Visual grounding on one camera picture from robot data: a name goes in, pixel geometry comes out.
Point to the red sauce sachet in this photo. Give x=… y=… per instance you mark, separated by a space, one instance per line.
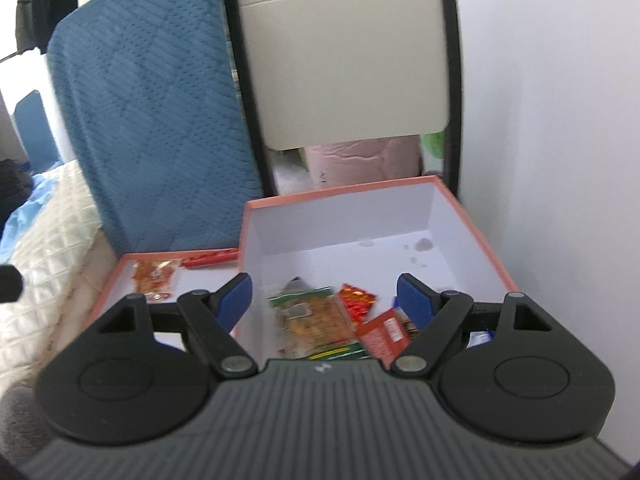
x=384 y=337

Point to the pink pillow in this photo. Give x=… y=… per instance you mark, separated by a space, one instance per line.
x=364 y=161

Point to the red sausage stick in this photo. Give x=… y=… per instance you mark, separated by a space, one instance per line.
x=211 y=258

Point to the small red foil packet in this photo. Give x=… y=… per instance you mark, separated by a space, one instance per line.
x=357 y=302

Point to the white quilted bedding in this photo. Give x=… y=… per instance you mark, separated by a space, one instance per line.
x=65 y=260

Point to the deep pink box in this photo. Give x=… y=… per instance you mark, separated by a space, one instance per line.
x=364 y=235

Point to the black clothing pile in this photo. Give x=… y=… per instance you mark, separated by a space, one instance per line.
x=16 y=187

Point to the green clear snack packet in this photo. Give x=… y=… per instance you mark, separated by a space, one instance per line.
x=313 y=325

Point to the blue white snack bag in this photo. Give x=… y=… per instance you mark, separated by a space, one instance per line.
x=479 y=337

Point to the beige chair back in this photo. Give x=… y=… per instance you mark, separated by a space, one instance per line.
x=317 y=72

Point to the shallow pink box lid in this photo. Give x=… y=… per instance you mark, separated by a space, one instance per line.
x=120 y=282

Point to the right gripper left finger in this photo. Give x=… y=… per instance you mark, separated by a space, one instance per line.
x=205 y=320

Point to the large orange snack packet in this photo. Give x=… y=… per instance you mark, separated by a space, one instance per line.
x=154 y=278

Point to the blue textured cushion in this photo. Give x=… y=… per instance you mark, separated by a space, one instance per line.
x=146 y=93

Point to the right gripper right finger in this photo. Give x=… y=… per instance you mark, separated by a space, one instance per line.
x=445 y=320

